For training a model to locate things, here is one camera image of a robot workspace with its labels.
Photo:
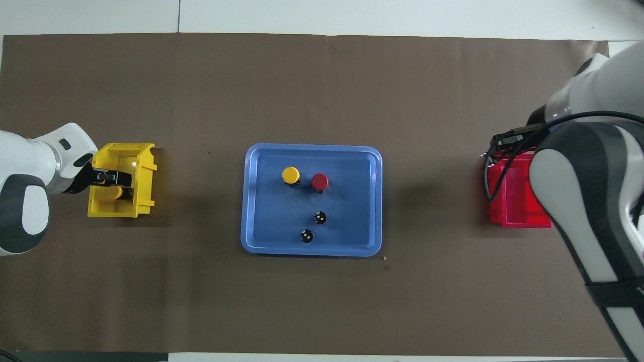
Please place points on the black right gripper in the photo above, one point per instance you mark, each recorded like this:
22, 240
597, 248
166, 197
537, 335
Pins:
508, 143

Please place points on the brown table mat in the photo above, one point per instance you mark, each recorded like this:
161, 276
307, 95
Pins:
322, 90

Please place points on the red push button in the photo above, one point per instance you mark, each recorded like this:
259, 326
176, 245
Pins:
320, 182

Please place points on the red plastic bin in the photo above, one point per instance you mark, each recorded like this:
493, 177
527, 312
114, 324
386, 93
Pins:
518, 211

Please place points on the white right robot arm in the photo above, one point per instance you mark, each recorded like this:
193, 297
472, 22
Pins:
578, 176

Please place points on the black round knob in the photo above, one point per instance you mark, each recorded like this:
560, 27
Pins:
307, 236
320, 217

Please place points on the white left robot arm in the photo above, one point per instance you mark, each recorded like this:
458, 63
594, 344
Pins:
30, 171

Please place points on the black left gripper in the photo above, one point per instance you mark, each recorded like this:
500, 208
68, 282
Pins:
84, 179

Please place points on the yellow plastic bin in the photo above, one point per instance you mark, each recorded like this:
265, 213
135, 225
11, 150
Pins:
95, 206

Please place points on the yellow push button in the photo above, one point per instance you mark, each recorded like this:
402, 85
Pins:
113, 193
291, 175

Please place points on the blue plastic tray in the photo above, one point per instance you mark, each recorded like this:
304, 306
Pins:
282, 216

